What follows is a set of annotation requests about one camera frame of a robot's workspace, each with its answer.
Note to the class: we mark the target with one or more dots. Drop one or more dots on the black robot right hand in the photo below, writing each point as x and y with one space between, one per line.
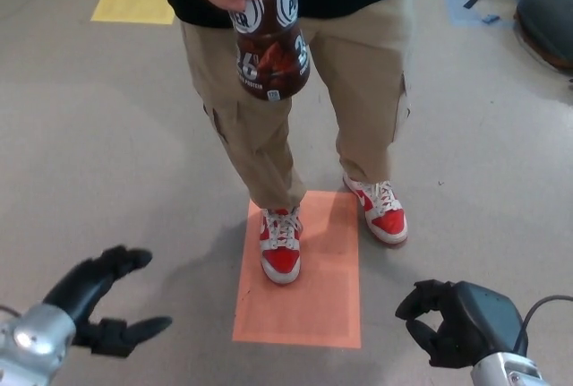
481 319

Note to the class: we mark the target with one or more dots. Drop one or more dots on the small blue tape scrap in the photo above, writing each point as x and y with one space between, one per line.
490 19

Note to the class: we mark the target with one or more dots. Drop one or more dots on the dark grey chair seat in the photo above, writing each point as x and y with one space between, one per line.
548 30

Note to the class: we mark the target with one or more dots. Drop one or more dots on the orange paper sheet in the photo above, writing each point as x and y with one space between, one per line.
322 301

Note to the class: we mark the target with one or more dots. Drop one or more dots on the red white sneaker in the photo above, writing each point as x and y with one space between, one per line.
279 251
385 220

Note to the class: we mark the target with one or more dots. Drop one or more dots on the brown protein shake bottle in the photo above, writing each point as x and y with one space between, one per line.
273 59

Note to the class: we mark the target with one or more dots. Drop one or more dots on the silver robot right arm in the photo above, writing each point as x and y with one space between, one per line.
506 370

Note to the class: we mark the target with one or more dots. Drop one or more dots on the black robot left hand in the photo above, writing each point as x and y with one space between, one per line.
76 292

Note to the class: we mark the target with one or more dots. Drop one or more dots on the khaki cargo trousers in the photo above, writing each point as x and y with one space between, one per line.
358 90

